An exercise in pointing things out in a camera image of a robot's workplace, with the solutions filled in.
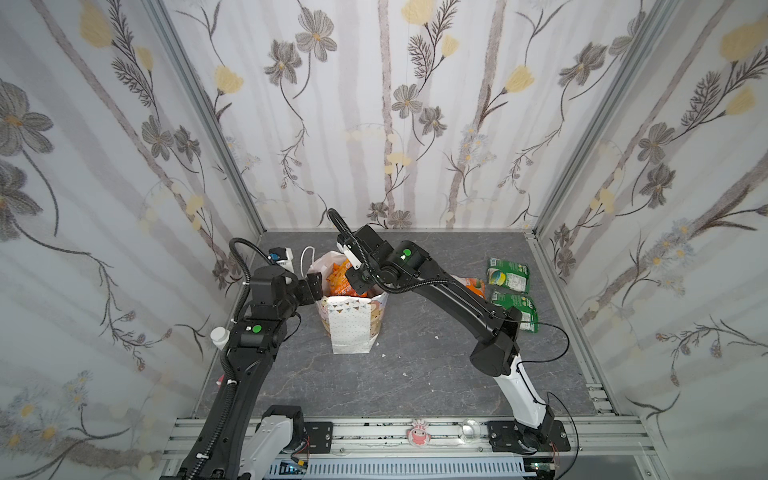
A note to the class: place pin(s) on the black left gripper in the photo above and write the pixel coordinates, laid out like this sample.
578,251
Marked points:
310,288

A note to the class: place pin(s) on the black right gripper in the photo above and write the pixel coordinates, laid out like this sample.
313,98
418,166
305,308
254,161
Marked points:
360,281

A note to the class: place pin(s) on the orange red snack packet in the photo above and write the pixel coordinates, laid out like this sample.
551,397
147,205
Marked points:
338,283

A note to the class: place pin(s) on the white cartoon paper bag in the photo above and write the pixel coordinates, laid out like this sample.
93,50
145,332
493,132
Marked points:
352,323

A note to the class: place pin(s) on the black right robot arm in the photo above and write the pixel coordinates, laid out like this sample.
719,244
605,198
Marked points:
410,268

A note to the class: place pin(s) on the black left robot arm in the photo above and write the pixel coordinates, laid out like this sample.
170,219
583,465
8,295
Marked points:
273,296

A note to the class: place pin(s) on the white cup at left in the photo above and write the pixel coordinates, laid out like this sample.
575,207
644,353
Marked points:
220,337

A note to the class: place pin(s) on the orange snack packet back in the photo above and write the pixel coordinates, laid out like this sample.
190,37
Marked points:
476,285

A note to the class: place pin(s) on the green snack packet upper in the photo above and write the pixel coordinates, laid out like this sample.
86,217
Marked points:
508,274

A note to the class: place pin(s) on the green snack packet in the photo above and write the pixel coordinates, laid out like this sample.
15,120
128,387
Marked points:
529,320
508,274

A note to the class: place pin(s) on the green snack packet lower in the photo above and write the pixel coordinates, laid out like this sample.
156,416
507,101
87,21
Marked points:
529,320

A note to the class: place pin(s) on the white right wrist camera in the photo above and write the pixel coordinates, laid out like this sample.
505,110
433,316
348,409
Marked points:
346,246

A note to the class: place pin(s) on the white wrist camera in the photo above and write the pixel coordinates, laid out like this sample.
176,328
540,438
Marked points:
282,256
346,246

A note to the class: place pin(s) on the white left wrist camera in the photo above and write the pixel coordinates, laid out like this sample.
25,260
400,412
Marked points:
282,256

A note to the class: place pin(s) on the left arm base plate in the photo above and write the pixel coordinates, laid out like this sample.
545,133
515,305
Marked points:
280,434

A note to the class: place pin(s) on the white slotted cable duct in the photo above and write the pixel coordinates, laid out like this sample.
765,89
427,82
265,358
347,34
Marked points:
403,468

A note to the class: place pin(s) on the aluminium front rail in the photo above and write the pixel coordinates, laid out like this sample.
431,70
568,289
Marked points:
460,436

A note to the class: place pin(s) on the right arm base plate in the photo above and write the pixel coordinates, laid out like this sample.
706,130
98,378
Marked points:
514,437

